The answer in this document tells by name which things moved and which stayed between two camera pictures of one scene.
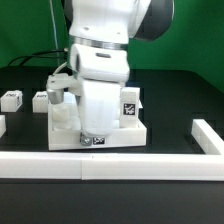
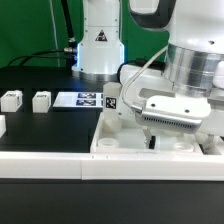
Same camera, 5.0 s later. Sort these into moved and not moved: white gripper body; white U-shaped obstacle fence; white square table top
Moved: white square table top; white gripper body
Not moved: white U-shaped obstacle fence
